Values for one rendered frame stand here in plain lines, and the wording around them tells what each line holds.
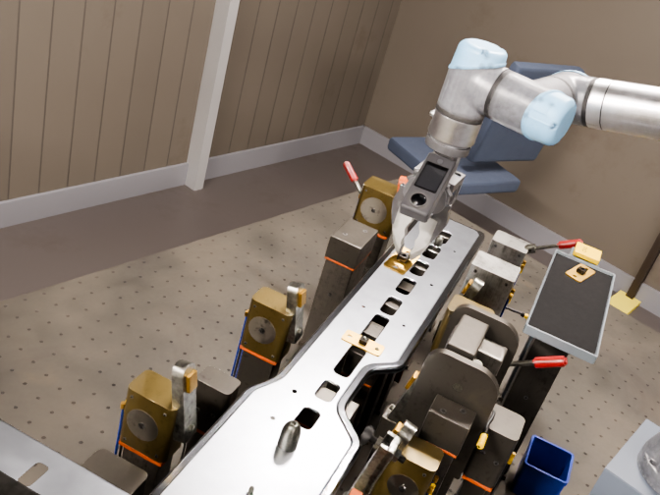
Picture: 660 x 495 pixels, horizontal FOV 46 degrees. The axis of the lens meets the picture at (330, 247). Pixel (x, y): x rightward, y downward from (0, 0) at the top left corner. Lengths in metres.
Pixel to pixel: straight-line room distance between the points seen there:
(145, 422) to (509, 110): 0.73
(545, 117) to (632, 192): 3.27
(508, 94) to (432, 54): 3.67
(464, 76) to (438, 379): 0.49
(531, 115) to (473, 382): 0.44
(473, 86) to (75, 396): 1.05
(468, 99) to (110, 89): 2.56
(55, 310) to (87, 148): 1.75
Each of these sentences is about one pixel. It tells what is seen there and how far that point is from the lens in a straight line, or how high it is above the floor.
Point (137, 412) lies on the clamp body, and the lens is 1.29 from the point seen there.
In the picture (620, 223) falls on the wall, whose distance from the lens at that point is 4.45.
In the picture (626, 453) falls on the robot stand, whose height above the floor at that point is 1.10.
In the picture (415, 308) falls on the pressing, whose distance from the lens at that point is 1.73.
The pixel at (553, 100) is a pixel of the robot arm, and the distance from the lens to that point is 1.15.
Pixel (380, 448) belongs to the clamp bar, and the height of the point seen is 1.21.
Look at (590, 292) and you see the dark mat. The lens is 1.73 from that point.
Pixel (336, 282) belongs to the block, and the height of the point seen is 0.92.
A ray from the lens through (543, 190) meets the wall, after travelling 4.57.
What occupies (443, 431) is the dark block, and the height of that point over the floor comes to 1.09.
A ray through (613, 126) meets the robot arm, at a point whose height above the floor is 1.59.
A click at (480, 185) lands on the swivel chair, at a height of 0.52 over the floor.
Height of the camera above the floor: 1.91
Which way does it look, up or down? 29 degrees down
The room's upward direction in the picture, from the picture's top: 17 degrees clockwise
